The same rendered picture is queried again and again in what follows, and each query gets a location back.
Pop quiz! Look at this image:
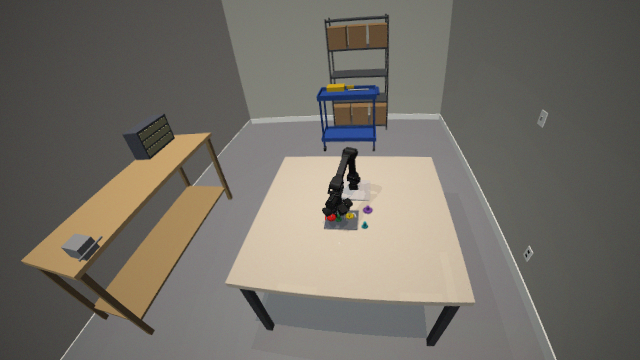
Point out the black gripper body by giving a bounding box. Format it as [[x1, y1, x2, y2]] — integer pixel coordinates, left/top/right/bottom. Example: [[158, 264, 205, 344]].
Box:
[[322, 198, 353, 217]]

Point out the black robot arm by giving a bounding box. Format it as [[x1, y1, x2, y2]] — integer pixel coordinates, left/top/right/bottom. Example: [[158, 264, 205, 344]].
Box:
[[325, 147, 361, 216]]

